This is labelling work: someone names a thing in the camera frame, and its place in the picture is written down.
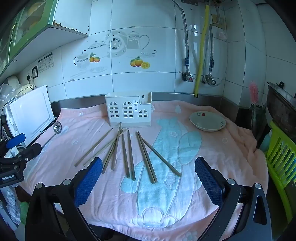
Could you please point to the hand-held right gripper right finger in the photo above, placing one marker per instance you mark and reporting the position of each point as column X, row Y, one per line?
column 208, row 183

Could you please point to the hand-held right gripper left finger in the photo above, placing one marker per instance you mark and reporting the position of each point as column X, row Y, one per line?
column 89, row 183

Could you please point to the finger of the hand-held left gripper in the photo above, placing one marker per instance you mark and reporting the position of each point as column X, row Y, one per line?
column 32, row 149
column 15, row 140

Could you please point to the group of wooden chopsticks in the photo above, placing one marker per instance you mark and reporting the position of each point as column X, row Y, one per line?
column 131, row 157

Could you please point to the white plastic utensil holder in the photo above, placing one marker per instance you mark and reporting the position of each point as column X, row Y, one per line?
column 120, row 111

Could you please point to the pink printed towel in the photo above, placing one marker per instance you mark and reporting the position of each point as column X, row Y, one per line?
column 111, row 197

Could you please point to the white plastic cutting board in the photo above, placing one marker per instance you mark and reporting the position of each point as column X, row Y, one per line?
column 30, row 111

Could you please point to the metal slotted spoon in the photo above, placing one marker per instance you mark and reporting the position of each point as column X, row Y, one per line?
column 57, row 127

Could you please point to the clear plastic bag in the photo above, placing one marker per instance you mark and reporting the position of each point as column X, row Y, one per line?
column 5, row 95

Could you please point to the cream white appliance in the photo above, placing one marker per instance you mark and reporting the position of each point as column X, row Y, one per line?
column 12, row 81

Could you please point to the white ceramic bowl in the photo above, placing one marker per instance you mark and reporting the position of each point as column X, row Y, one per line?
column 205, row 120

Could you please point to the teal plastic bottle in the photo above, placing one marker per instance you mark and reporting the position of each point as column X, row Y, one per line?
column 266, row 140

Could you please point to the green plastic rack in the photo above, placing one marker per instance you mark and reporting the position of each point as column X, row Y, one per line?
column 281, row 160

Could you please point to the glass jar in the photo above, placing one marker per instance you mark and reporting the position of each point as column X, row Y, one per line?
column 256, row 118

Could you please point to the pink bottle brush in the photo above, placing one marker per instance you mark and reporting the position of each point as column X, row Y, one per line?
column 253, row 91

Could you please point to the metal water valve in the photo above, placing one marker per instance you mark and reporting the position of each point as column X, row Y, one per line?
column 210, row 80

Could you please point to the metal valve with red knob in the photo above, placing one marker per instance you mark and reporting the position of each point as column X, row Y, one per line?
column 189, row 78

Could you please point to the dark metal wok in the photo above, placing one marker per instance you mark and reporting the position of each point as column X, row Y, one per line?
column 281, row 104

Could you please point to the black wall socket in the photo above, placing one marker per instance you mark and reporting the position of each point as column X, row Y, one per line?
column 34, row 72

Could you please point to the printed wall label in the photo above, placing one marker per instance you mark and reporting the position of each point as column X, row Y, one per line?
column 45, row 62

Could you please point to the green wall cabinet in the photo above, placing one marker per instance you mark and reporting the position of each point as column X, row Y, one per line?
column 34, row 14

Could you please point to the wall water heater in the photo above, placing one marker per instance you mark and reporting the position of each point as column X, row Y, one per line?
column 192, row 1

